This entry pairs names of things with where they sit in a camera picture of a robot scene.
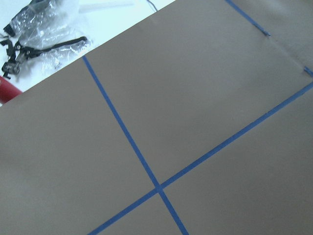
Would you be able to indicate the clear plastic bag with tools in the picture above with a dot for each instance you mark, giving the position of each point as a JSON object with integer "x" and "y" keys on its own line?
{"x": 43, "y": 29}

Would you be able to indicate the red fire extinguisher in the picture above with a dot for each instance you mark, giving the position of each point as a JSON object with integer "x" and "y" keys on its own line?
{"x": 7, "y": 91}

